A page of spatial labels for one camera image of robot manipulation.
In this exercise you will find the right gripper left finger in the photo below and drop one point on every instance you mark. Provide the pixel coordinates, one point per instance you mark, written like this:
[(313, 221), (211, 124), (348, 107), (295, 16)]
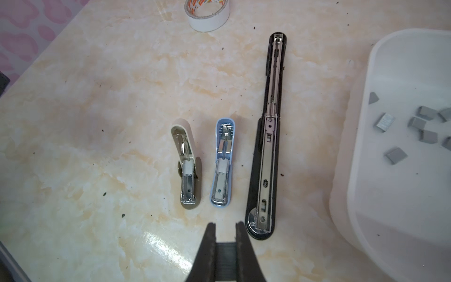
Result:
[(203, 268)]

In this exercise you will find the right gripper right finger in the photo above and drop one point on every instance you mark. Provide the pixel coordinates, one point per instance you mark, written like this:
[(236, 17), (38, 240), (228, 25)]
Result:
[(247, 267)]

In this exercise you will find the staple strip large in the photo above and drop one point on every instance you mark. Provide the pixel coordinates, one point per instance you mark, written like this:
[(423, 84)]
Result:
[(226, 262)]

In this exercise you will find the black stapler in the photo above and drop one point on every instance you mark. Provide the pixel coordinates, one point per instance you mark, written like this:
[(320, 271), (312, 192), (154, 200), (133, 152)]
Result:
[(260, 216)]

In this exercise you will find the light blue mini stapler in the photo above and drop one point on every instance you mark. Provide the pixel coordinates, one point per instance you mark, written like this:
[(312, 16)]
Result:
[(220, 194)]

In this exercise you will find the white mini stapler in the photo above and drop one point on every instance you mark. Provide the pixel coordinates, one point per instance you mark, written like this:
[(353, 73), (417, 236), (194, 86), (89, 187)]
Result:
[(189, 165)]

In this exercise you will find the white plastic tray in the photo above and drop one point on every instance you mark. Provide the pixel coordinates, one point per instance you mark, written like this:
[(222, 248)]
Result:
[(391, 194)]

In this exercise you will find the white tape roll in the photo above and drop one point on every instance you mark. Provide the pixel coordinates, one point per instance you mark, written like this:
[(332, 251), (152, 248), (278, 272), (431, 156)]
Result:
[(207, 15)]

